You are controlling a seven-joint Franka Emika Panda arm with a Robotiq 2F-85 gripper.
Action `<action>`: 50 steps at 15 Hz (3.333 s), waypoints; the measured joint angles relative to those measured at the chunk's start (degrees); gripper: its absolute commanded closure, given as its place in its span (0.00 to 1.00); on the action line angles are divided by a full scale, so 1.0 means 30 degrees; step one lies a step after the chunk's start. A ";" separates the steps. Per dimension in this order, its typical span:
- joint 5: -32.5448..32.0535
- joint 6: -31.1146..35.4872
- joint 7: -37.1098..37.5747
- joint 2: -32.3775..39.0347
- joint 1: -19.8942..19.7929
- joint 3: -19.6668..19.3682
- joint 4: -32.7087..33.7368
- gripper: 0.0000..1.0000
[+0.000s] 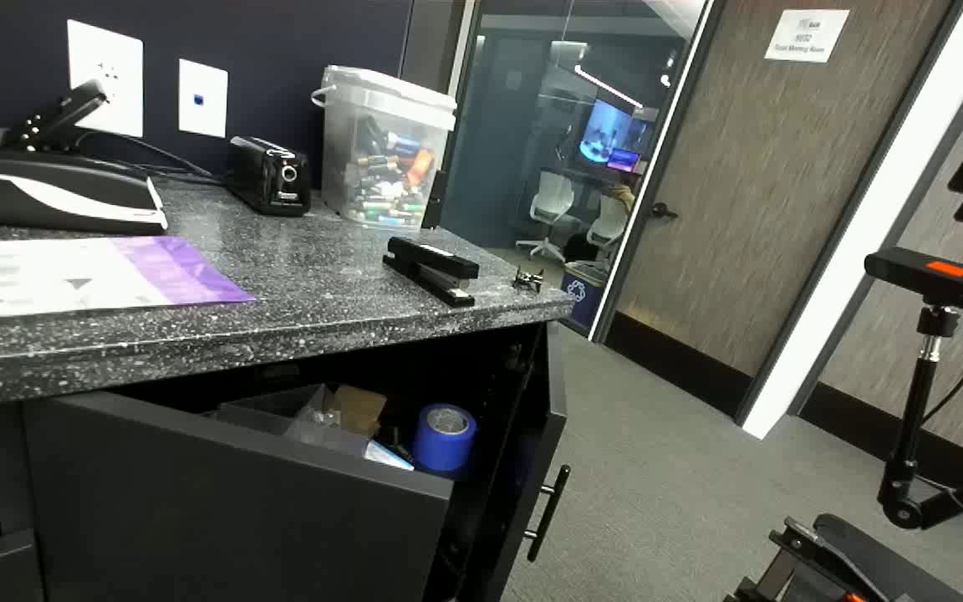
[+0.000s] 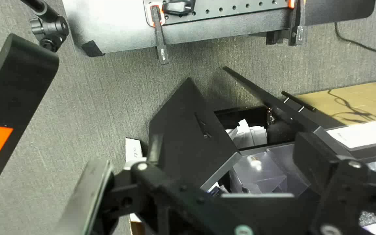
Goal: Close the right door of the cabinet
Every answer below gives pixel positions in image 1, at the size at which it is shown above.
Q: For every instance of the black camera with orange mark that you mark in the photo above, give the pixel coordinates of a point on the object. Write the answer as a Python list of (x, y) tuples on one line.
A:
[(937, 280)]

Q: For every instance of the lit computer monitor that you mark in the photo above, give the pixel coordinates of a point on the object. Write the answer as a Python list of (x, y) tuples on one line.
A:
[(614, 134)]

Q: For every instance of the small metal binder clip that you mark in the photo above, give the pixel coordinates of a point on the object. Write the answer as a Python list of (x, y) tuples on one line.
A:
[(525, 280)]

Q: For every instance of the white office chair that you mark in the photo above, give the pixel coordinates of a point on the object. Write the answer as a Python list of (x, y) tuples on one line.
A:
[(552, 207), (608, 222)]

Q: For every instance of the white paper door sign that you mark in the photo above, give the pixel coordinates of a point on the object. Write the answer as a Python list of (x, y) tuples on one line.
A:
[(806, 36)]

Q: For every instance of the black electric pencil sharpener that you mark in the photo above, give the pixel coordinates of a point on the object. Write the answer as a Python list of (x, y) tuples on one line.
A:
[(269, 176)]

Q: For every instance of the blue tape roll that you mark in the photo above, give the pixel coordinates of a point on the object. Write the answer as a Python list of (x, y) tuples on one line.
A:
[(446, 439)]

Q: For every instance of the dark grey cabinet body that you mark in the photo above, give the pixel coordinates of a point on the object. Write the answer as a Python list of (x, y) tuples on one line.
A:
[(1, 473)]

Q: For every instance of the brown wooden room door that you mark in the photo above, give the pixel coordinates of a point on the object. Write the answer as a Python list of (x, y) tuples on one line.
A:
[(771, 178)]

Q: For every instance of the white door frame post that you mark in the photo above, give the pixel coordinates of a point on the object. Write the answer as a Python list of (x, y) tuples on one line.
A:
[(870, 213)]

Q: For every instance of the clear plastic lidded bucket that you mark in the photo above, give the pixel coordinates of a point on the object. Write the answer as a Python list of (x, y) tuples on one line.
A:
[(382, 153)]

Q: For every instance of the small white wall plate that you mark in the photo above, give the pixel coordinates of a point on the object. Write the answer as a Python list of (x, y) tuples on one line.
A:
[(202, 100)]

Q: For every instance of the large white wall outlet plate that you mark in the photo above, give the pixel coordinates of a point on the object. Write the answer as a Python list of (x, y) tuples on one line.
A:
[(105, 74)]

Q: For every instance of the white and purple paper sheet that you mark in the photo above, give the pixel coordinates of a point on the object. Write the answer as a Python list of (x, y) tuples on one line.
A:
[(68, 277)]

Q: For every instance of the black stapler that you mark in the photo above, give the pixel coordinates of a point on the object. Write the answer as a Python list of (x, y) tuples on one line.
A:
[(434, 269)]

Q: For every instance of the dark grey cabinet door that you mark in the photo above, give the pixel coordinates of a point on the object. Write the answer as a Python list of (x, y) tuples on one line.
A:
[(224, 512), (502, 446)]

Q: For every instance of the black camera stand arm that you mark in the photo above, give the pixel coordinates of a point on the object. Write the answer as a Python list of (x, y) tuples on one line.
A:
[(916, 414)]

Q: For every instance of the black hole punch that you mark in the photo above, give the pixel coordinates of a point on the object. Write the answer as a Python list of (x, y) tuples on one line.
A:
[(50, 118)]

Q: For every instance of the brown cardboard box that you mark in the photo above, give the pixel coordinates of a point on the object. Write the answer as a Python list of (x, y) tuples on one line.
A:
[(356, 410)]

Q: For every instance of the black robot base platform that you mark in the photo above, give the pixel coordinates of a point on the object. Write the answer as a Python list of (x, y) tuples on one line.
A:
[(852, 563)]

